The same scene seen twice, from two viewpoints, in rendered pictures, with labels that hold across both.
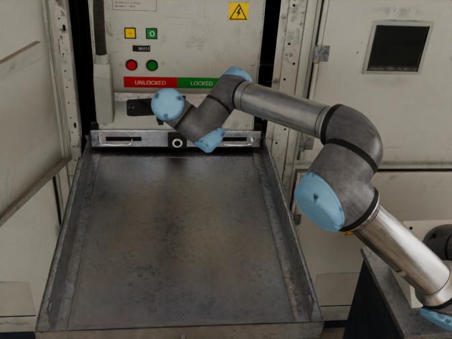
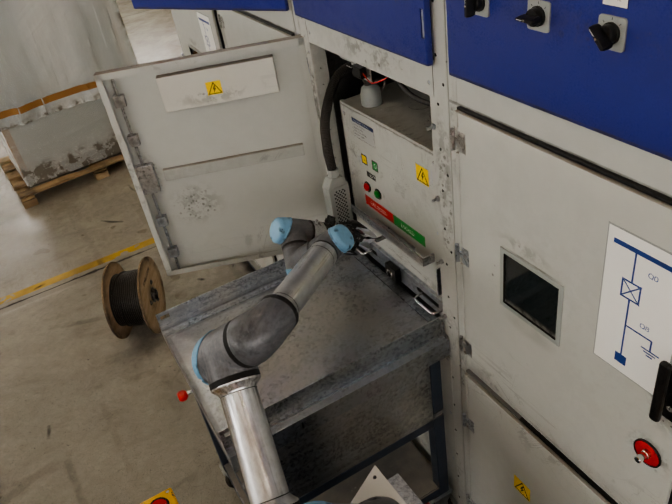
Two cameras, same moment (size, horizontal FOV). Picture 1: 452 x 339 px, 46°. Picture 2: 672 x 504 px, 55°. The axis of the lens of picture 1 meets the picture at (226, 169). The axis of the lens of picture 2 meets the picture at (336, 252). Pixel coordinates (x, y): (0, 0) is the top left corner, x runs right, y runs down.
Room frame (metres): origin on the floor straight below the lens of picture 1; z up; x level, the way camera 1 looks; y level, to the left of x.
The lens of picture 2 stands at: (0.84, -1.34, 2.14)
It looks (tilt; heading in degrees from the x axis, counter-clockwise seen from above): 35 degrees down; 74
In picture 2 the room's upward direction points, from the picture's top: 10 degrees counter-clockwise
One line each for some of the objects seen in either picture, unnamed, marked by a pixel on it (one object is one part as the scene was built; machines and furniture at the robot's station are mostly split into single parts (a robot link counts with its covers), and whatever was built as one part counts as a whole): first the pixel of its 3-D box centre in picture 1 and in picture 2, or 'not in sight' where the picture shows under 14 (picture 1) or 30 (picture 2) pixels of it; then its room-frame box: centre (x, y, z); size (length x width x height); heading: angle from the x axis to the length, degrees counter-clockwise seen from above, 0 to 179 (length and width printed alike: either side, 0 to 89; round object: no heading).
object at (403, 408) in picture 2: not in sight; (315, 417); (1.10, 0.11, 0.46); 0.64 x 0.58 x 0.66; 8
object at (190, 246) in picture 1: (179, 233); (296, 339); (1.10, 0.11, 0.82); 0.68 x 0.62 x 0.06; 8
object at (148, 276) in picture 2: not in sight; (135, 297); (0.59, 1.53, 0.20); 0.40 x 0.22 x 0.40; 72
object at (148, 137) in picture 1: (177, 134); (402, 267); (1.49, 0.17, 0.89); 0.54 x 0.05 x 0.06; 98
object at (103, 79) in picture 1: (104, 90); (338, 199); (1.38, 0.36, 1.09); 0.08 x 0.05 x 0.17; 8
